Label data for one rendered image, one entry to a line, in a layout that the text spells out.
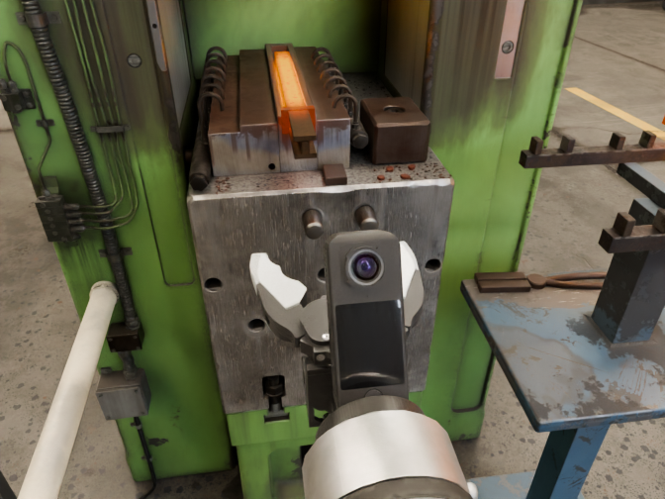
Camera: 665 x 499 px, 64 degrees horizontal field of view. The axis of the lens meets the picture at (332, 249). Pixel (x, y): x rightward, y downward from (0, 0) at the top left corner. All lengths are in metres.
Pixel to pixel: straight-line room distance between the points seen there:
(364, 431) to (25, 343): 1.84
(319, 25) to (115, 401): 0.90
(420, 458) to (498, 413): 1.40
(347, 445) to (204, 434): 1.11
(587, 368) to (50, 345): 1.66
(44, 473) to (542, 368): 0.68
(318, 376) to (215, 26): 0.95
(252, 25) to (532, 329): 0.81
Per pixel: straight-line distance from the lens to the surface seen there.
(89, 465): 1.65
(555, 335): 0.87
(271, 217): 0.76
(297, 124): 0.70
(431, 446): 0.30
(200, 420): 1.36
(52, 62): 0.91
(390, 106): 0.86
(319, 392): 0.39
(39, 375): 1.94
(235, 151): 0.78
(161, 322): 1.15
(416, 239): 0.82
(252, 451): 1.14
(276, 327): 0.39
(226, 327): 0.88
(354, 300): 0.32
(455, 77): 0.95
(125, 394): 1.22
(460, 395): 1.45
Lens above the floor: 1.26
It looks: 34 degrees down
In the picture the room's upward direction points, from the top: straight up
